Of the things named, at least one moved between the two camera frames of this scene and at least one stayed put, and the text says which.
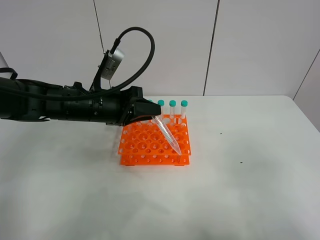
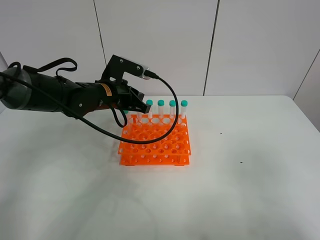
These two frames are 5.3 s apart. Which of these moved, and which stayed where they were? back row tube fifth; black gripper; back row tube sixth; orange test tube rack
Moved: black gripper
Stayed: back row tube sixth; orange test tube rack; back row tube fifth
